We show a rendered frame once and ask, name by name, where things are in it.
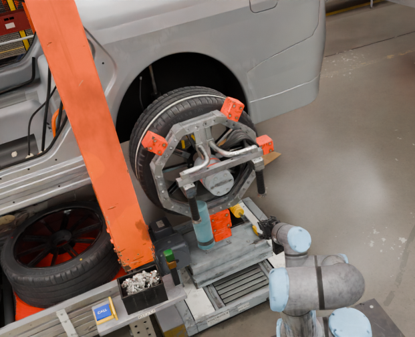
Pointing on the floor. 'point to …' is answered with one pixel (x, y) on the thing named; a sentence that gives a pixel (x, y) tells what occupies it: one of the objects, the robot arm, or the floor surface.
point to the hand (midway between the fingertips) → (260, 230)
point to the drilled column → (142, 327)
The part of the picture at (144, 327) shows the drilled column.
